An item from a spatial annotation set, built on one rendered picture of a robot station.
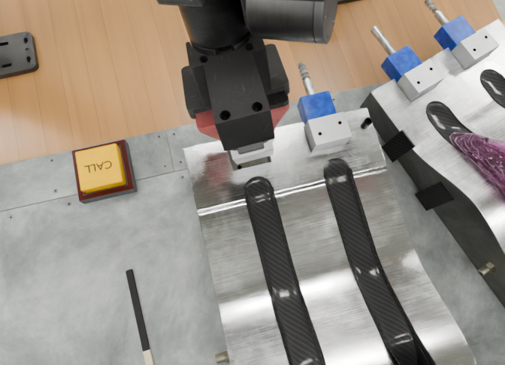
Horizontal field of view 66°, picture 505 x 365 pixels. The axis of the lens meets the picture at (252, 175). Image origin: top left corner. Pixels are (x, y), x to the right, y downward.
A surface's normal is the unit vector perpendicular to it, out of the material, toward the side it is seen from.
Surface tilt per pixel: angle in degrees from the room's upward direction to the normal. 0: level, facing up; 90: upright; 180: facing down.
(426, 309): 28
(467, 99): 0
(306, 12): 56
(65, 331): 0
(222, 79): 22
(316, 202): 2
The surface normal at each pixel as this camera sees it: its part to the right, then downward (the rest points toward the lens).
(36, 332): 0.05, -0.25
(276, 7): -0.36, 0.47
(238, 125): 0.19, 0.80
